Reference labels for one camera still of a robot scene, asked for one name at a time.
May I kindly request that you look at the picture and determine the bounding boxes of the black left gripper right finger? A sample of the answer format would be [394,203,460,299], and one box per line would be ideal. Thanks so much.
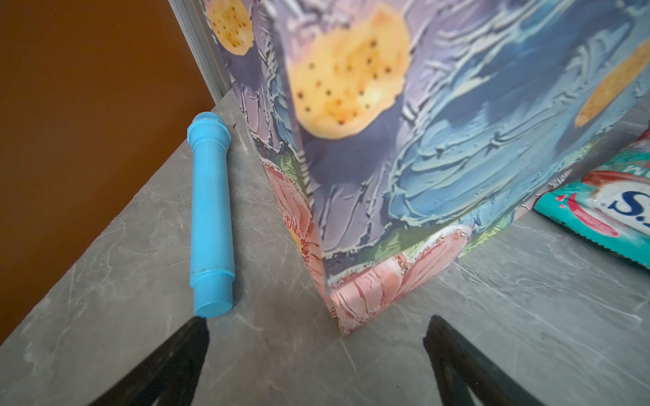
[423,316,541,405]

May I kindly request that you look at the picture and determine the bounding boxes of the floral paper gift bag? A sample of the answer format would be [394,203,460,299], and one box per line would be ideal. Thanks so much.
[201,1,649,335]

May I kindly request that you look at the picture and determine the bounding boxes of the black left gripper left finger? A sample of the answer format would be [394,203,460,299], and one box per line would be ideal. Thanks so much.
[92,316,210,405]

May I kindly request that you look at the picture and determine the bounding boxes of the teal Fox's candy bag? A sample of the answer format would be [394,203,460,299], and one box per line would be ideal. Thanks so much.
[534,131,649,268]

